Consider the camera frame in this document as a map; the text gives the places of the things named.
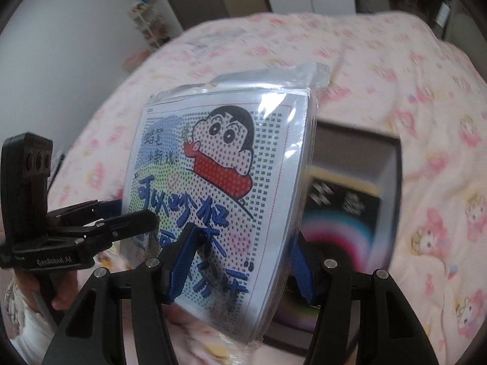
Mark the person's left hand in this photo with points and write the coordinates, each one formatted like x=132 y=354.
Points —
x=64 y=292

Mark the cartoon bead kit packet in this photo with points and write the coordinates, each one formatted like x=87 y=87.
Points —
x=213 y=182

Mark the pink printed blanket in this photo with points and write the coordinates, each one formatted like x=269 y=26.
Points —
x=380 y=64

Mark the black rainbow card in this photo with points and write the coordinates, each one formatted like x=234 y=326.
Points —
x=342 y=228

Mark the person's white clothing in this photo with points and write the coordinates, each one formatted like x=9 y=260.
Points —
x=26 y=323

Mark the white power strip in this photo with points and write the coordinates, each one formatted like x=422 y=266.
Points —
x=443 y=14

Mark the white shelf rack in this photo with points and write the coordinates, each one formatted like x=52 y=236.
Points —
x=148 y=26

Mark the black cardboard box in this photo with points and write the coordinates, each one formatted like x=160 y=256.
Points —
x=380 y=152

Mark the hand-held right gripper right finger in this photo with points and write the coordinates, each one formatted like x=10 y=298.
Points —
x=304 y=270

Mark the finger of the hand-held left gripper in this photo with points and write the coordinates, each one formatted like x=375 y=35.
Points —
x=129 y=224
x=87 y=209

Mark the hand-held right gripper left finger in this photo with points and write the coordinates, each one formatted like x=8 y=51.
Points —
x=182 y=262

